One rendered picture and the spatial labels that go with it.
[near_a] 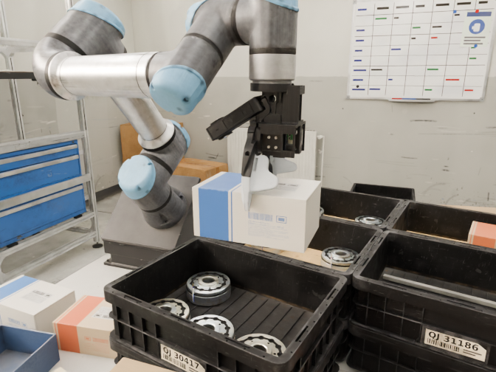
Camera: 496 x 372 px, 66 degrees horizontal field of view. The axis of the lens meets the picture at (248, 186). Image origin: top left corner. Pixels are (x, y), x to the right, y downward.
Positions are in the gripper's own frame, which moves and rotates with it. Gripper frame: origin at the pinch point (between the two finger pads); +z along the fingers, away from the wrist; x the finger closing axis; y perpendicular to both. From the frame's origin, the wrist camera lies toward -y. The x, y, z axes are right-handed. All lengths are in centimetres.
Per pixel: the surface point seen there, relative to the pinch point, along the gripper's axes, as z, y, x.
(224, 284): 25.7, -11.7, 10.6
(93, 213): 84, -193, 158
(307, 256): 28.4, 1.9, 37.5
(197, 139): 54, -200, 342
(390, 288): 18.5, 24.0, 10.1
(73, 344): 39, -43, -6
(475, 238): 21, 45, 52
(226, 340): 18.5, 0.6, -15.5
